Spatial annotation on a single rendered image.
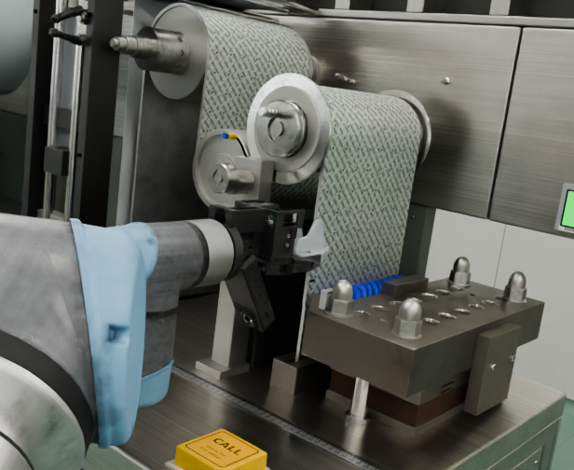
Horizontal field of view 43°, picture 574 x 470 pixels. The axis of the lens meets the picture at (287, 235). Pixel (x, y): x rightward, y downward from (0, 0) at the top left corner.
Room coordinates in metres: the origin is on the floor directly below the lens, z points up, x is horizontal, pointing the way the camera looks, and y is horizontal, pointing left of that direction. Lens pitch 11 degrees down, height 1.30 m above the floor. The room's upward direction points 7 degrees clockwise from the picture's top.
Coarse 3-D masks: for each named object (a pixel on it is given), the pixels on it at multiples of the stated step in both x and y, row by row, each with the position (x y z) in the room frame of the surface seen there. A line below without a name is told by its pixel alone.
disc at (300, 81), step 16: (272, 80) 1.01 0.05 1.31; (288, 80) 1.00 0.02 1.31; (304, 80) 0.98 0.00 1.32; (256, 96) 1.03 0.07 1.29; (320, 96) 0.96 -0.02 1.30; (256, 112) 1.03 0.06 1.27; (320, 112) 0.96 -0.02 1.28; (320, 144) 0.95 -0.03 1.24; (320, 160) 0.95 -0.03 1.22; (288, 176) 0.98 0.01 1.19; (304, 176) 0.97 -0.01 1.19
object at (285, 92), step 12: (276, 96) 1.00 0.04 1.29; (288, 96) 0.99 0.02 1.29; (300, 96) 0.98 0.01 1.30; (312, 108) 0.96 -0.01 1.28; (312, 120) 0.96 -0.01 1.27; (312, 132) 0.96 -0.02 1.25; (312, 144) 0.96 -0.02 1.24; (264, 156) 1.01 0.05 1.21; (300, 156) 0.97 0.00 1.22; (276, 168) 0.99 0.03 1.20; (288, 168) 0.98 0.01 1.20
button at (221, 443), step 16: (224, 432) 0.75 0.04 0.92; (176, 448) 0.71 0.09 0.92; (192, 448) 0.71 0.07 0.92; (208, 448) 0.71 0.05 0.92; (224, 448) 0.72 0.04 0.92; (240, 448) 0.72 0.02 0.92; (256, 448) 0.73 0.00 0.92; (176, 464) 0.71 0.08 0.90; (192, 464) 0.69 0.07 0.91; (208, 464) 0.68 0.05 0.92; (224, 464) 0.68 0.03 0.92; (240, 464) 0.69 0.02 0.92; (256, 464) 0.71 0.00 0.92
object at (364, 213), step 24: (336, 192) 0.99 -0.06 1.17; (360, 192) 1.03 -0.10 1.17; (384, 192) 1.08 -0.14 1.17; (408, 192) 1.14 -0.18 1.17; (336, 216) 1.00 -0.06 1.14; (360, 216) 1.04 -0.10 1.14; (384, 216) 1.09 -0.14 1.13; (336, 240) 1.00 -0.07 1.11; (360, 240) 1.05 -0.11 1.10; (384, 240) 1.10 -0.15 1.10; (336, 264) 1.01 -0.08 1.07; (360, 264) 1.05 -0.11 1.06; (384, 264) 1.11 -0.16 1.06; (312, 288) 0.97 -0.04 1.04
